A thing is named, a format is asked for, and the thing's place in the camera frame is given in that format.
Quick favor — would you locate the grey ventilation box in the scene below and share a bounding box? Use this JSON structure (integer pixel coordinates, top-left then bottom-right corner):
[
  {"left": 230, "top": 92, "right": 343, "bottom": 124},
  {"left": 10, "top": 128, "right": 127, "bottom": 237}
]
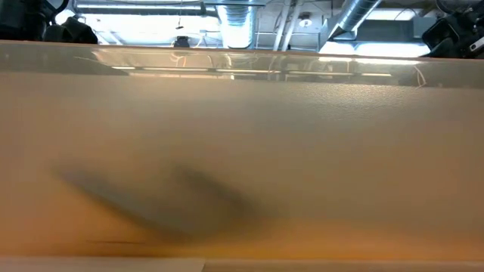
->
[{"left": 355, "top": 18, "right": 436, "bottom": 43}]

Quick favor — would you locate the grey ceiling pipe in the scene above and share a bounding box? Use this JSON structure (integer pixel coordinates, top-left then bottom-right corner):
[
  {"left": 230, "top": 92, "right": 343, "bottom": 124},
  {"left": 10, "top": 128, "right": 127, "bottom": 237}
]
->
[{"left": 73, "top": 2, "right": 219, "bottom": 16}]

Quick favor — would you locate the white smoke detector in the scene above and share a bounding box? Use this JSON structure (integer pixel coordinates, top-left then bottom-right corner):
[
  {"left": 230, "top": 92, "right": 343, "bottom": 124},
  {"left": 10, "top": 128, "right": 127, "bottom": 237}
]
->
[{"left": 297, "top": 12, "right": 314, "bottom": 28}]

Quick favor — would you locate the white ceiling pipe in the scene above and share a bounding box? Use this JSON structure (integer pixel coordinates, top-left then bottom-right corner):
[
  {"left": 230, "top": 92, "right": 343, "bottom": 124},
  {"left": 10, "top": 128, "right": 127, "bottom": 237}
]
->
[
  {"left": 271, "top": 0, "right": 292, "bottom": 52},
  {"left": 280, "top": 0, "right": 304, "bottom": 52}
]

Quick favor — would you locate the silver spiral air duct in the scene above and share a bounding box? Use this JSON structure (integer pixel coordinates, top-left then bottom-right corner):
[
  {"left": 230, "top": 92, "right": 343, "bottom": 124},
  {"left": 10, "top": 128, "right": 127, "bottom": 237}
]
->
[
  {"left": 216, "top": 2, "right": 259, "bottom": 49},
  {"left": 327, "top": 0, "right": 383, "bottom": 41}
]

